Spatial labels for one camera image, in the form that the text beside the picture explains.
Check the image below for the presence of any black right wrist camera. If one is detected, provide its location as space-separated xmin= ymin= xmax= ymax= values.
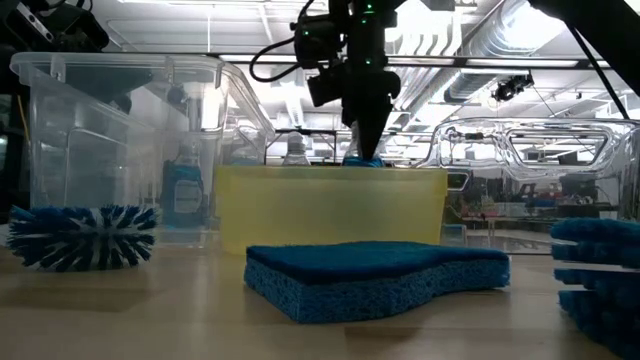
xmin=293 ymin=13 xmax=347 ymax=109

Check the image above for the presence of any blue scrub sponge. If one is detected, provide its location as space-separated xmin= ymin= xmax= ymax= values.
xmin=243 ymin=241 xmax=512 ymax=325

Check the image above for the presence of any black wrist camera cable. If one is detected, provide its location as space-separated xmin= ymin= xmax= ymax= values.
xmin=248 ymin=0 xmax=321 ymax=84

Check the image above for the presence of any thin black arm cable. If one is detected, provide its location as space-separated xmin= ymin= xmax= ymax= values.
xmin=563 ymin=22 xmax=630 ymax=120

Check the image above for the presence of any blue bristle dish brush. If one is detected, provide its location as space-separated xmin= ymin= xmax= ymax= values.
xmin=549 ymin=217 xmax=640 ymax=360
xmin=5 ymin=203 xmax=160 ymax=274

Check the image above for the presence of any large clear plastic bin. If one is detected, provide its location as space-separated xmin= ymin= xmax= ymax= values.
xmin=9 ymin=51 xmax=276 ymax=249

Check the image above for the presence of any black background table frame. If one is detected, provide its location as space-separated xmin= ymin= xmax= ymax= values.
xmin=263 ymin=127 xmax=342 ymax=167

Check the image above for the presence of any black hanging ceiling device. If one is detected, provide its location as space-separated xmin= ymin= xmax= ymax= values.
xmin=491 ymin=72 xmax=535 ymax=104

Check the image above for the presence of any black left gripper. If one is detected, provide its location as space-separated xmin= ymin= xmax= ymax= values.
xmin=0 ymin=0 xmax=154 ymax=114

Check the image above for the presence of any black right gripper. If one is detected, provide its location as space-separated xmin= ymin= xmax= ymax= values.
xmin=342 ymin=67 xmax=402 ymax=161

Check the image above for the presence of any silver ventilation duct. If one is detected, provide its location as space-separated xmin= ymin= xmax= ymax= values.
xmin=442 ymin=0 xmax=569 ymax=104

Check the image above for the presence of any clear handled plastic container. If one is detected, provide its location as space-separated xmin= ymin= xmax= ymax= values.
xmin=422 ymin=117 xmax=640 ymax=254

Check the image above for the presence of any yellow plastic bin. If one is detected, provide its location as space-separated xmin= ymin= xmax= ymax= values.
xmin=215 ymin=164 xmax=449 ymax=256

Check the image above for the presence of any black aluminium rig frame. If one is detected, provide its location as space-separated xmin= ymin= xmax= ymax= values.
xmin=219 ymin=52 xmax=640 ymax=70

